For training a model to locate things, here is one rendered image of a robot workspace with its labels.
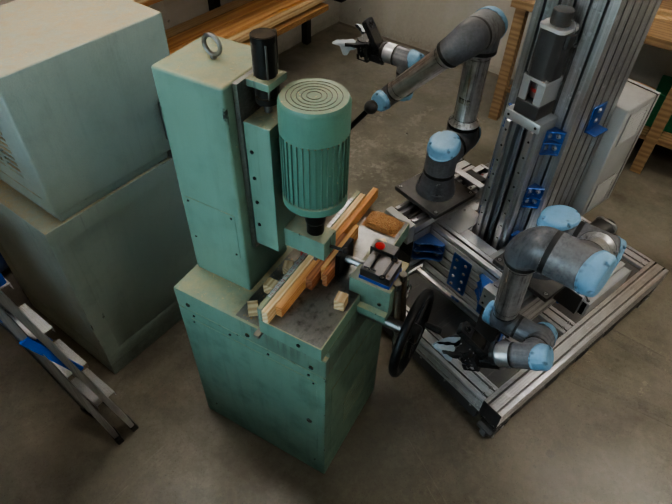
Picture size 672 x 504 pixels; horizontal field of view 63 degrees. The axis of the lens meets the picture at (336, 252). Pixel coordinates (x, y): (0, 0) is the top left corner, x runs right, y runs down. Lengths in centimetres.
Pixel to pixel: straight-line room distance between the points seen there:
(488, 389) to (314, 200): 124
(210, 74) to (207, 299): 73
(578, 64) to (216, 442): 190
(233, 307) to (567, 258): 98
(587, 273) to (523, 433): 128
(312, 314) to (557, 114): 98
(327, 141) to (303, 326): 55
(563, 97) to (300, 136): 90
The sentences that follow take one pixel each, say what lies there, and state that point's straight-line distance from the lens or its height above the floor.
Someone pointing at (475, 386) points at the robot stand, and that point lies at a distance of 233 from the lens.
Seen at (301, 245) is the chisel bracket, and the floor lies 103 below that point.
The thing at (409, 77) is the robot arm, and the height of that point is 125.
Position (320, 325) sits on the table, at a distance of 156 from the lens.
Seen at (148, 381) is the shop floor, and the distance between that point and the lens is 263.
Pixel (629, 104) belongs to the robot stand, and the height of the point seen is 123.
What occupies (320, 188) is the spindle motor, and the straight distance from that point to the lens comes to 137.
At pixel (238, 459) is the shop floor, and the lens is 237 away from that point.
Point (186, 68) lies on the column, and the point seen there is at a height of 152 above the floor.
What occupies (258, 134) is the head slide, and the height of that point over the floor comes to 140.
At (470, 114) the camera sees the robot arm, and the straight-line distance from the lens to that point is 207.
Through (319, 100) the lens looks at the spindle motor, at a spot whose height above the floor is 150.
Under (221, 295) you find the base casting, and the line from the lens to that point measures 179.
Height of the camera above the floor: 216
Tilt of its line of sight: 46 degrees down
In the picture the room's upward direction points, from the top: 2 degrees clockwise
